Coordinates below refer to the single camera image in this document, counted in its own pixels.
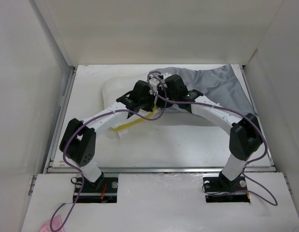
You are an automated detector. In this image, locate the purple cable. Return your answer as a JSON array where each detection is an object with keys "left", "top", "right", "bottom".
[
  {"left": 50, "top": 72, "right": 169, "bottom": 232},
  {"left": 147, "top": 70, "right": 278, "bottom": 206}
]

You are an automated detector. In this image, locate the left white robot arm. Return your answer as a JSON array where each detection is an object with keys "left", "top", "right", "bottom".
[{"left": 59, "top": 80, "right": 157, "bottom": 192}]

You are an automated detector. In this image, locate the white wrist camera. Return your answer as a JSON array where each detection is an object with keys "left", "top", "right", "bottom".
[
  {"left": 147, "top": 77, "right": 161, "bottom": 95},
  {"left": 162, "top": 72, "right": 172, "bottom": 79}
]

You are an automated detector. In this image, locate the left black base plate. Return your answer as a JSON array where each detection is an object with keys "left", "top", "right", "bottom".
[{"left": 71, "top": 177, "right": 118, "bottom": 203}]

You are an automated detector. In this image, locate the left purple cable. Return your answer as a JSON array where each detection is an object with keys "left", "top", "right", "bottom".
[{"left": 50, "top": 72, "right": 169, "bottom": 232}]

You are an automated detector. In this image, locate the white pillow with yellow edge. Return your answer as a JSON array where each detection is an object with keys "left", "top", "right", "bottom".
[{"left": 102, "top": 74, "right": 147, "bottom": 139}]

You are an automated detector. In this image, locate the grey pillowcase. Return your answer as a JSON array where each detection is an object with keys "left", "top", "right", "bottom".
[{"left": 151, "top": 64, "right": 256, "bottom": 115}]

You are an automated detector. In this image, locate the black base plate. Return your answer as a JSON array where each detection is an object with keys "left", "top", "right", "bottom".
[
  {"left": 202, "top": 176, "right": 250, "bottom": 203},
  {"left": 71, "top": 177, "right": 118, "bottom": 203}
]

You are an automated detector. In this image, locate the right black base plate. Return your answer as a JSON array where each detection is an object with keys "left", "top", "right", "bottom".
[{"left": 202, "top": 176, "right": 250, "bottom": 203}]

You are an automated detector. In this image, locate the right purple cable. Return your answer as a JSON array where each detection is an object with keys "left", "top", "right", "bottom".
[{"left": 147, "top": 70, "right": 278, "bottom": 206}]

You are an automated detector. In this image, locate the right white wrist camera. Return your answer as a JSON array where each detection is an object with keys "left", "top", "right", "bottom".
[{"left": 162, "top": 72, "right": 172, "bottom": 79}]

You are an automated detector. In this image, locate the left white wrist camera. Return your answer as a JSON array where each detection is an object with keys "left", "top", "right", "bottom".
[{"left": 147, "top": 77, "right": 161, "bottom": 95}]

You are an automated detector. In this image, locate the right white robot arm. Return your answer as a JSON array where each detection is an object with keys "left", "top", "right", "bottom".
[{"left": 152, "top": 75, "right": 264, "bottom": 191}]

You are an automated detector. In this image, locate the pink plastic bag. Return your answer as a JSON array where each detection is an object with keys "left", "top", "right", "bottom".
[{"left": 39, "top": 215, "right": 62, "bottom": 232}]

